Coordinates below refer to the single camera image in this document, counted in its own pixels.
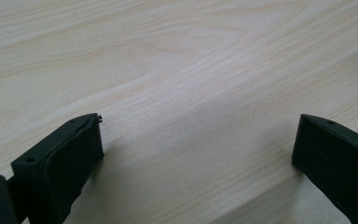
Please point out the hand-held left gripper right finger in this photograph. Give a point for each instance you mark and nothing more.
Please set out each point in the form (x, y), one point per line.
(332, 161)

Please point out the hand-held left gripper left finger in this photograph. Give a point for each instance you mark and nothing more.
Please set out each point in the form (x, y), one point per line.
(59, 168)

